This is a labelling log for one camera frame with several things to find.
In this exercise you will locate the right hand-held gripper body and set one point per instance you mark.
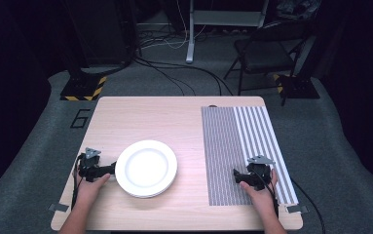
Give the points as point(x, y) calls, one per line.
point(258, 174)

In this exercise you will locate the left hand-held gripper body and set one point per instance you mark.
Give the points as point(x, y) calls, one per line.
point(89, 167)

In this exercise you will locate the person's left hand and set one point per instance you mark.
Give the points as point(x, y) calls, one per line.
point(90, 190)

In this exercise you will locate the person's right hand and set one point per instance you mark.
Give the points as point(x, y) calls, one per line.
point(262, 196)

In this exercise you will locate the grey white striped placemat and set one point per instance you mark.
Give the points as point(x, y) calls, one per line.
point(229, 146)

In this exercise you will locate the grey tape strip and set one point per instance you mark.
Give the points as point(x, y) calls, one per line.
point(58, 207)
point(296, 209)

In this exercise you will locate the black yellow striped stand base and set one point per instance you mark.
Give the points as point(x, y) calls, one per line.
point(83, 88)
point(299, 87)

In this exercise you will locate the black folding chair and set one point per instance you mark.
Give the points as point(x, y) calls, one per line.
point(265, 55)

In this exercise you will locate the large dark cabinet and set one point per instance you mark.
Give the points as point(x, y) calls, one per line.
point(106, 32)

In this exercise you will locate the white metal stand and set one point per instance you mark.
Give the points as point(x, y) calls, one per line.
point(192, 32)

